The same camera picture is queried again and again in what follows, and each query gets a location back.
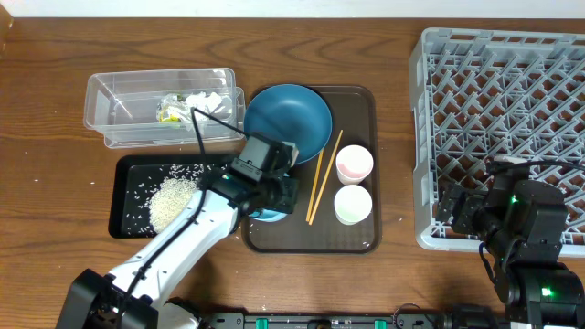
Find light blue small bowl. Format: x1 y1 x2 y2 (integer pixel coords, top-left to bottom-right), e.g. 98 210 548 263
250 178 287 222

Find green cup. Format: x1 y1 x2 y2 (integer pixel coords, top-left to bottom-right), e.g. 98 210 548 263
334 185 373 226

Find pile of white rice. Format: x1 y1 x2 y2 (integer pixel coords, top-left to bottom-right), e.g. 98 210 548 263
148 178 197 233

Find white tissue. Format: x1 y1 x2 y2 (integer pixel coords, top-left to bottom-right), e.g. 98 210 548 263
156 91 232 122

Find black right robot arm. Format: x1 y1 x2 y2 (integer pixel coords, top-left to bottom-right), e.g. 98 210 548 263
436 175 584 328

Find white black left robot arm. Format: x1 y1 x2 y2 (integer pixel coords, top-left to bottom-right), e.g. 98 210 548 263
57 158 298 328

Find grey dishwasher rack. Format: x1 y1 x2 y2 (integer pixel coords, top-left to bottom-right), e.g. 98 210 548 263
409 28 584 258

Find clear plastic waste bin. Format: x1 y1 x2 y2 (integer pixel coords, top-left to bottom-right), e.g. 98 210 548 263
84 68 246 148

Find wooden chopstick left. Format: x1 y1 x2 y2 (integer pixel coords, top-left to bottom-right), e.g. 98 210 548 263
305 149 324 222

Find wooden chopstick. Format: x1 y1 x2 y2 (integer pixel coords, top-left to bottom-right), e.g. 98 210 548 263
305 149 324 222
308 130 344 226

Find brown serving tray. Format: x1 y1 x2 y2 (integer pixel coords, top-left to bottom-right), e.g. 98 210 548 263
241 85 381 254

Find dark blue plate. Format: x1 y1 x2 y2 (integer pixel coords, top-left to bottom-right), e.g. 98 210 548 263
243 84 333 165

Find pink cup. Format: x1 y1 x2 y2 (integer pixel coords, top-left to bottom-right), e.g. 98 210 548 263
335 144 374 185

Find wooden chopstick right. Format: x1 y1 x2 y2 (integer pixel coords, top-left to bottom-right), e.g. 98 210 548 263
308 130 344 226

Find black rectangular tray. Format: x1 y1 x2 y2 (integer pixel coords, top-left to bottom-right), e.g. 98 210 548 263
109 154 233 239

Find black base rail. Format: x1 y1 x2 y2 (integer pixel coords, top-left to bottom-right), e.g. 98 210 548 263
199 309 511 329

